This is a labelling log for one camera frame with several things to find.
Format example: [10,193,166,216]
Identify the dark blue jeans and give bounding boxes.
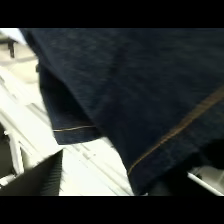
[19,28,224,197]

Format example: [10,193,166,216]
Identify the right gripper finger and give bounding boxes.
[0,149,64,197]

